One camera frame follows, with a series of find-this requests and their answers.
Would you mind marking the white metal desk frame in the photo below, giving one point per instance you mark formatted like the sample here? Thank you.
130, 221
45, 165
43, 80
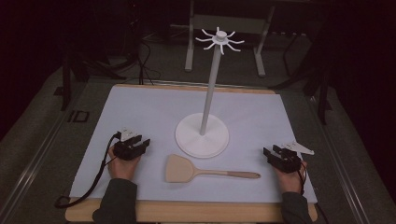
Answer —
230, 23

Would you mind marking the white table mat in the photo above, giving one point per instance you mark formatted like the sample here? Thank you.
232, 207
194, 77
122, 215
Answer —
149, 109

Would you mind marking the person's right hand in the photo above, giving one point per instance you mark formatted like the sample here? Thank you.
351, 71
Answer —
291, 182

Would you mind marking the wooden spatula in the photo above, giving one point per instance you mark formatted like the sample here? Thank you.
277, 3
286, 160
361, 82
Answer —
179, 169

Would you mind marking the black floor bracket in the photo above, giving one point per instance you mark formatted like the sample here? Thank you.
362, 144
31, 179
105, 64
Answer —
78, 116

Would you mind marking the black metal stand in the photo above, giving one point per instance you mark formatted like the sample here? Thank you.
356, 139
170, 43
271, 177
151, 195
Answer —
322, 90

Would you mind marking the black tripod stand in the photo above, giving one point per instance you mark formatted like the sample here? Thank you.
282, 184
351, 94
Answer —
74, 67

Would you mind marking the white hook rack stand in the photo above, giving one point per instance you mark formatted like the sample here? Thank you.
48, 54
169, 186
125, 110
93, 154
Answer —
210, 93

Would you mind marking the person's left hand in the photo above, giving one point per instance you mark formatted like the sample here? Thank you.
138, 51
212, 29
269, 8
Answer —
123, 168

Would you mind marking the white mat on board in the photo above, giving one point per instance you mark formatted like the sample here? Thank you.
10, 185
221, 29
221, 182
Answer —
186, 211

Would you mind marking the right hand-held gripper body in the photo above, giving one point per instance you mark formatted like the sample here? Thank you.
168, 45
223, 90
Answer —
288, 160

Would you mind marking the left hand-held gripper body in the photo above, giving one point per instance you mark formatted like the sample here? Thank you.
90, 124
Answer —
126, 149

